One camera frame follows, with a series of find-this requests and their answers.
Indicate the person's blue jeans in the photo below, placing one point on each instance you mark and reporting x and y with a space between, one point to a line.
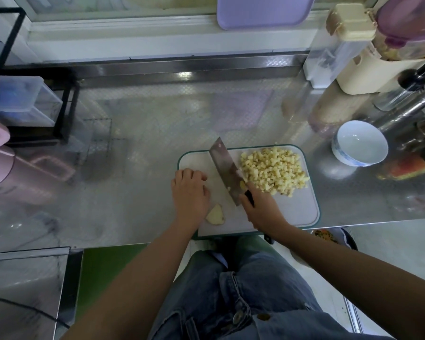
230 301

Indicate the clear plastic storage box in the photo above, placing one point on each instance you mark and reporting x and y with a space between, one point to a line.
21 101

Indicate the black metal rack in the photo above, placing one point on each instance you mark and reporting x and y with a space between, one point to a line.
65 109

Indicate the clear container cream lid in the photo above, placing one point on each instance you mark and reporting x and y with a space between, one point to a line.
336 49

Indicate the white bowl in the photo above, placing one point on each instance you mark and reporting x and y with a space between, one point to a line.
360 143

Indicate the cream plastic canister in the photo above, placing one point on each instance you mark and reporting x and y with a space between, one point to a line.
372 75

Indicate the pink kettle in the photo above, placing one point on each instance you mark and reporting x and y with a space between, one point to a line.
3 166

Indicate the steel bin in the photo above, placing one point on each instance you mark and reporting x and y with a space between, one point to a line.
25 294

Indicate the person's right forearm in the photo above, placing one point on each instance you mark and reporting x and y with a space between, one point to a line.
368 283

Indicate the white cutting board green rim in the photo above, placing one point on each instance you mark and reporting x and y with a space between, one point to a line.
304 209

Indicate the person's right hand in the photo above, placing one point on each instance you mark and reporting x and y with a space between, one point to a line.
266 209

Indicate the purple lid food container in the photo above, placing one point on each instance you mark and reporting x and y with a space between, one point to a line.
411 26

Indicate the person's left forearm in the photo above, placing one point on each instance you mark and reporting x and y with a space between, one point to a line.
127 286

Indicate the pile of diced potato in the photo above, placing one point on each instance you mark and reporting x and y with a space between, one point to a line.
275 170

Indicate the green mat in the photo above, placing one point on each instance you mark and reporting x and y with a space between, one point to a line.
106 276

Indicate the steel cleaver knife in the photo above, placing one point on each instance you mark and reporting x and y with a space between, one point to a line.
226 166

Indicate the pile of yellow potato slices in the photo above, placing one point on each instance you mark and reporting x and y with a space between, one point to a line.
215 215

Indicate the person's left hand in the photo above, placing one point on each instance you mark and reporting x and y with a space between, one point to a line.
191 198

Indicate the metal bowl with scraps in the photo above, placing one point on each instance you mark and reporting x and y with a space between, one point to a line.
333 235

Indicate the glass bottle black cap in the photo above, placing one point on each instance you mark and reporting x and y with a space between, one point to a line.
405 85

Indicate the purple plastic cutting board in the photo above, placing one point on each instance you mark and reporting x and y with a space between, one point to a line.
266 10

